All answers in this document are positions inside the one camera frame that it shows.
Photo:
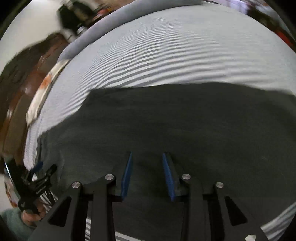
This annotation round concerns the green sleeve forearm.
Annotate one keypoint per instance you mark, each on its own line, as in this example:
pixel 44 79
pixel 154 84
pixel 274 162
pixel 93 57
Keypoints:
pixel 13 220

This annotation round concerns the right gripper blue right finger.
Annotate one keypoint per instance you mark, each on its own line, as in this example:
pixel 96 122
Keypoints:
pixel 217 215

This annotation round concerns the person's left hand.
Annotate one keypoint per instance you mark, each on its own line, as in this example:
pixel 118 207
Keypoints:
pixel 30 218

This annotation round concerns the black denim pants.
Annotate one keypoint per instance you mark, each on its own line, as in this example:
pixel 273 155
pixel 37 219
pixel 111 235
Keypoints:
pixel 241 136

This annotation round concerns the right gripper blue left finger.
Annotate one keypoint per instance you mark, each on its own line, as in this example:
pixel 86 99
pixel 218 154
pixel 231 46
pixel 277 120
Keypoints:
pixel 67 218

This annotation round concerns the grey rolled duvet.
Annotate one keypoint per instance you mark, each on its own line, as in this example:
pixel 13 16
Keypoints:
pixel 123 15

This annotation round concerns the dark wooden headboard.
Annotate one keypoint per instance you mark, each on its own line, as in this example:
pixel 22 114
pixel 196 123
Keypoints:
pixel 20 79

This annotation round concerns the black hanging jacket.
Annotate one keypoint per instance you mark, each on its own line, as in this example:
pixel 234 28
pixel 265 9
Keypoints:
pixel 75 16

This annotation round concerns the floral pillow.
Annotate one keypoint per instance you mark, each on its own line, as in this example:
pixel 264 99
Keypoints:
pixel 43 91

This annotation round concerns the grey white striped bedsheet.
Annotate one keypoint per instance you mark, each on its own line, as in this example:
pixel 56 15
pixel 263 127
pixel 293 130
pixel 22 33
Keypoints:
pixel 208 43

